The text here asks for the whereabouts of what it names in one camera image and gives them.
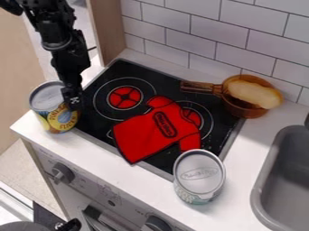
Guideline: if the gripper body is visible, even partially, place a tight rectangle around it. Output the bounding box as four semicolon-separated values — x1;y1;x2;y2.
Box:
49;29;92;81

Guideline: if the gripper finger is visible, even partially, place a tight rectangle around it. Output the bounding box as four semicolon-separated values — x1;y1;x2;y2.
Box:
59;72;86;112

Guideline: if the silver can with yellow label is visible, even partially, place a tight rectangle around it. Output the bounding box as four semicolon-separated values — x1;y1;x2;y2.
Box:
27;80;82;134

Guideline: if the silver can with teal label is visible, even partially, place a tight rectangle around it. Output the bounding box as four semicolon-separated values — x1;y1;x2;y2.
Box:
171;148;228;206

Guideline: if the red cloth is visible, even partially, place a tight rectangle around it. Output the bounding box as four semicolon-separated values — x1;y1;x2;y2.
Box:
110;95;203;165

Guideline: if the toy stove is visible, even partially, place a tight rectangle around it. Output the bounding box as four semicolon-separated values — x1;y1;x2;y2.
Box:
73;58;248;181

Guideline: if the brown toy pan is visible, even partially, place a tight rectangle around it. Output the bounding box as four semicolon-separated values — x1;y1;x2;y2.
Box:
178;74;283;119

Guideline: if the toy bread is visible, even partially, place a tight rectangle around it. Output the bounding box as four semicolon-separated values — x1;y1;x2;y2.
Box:
225;79;286;110

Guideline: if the toy sink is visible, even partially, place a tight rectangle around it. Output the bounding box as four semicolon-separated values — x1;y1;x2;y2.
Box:
248;124;309;231

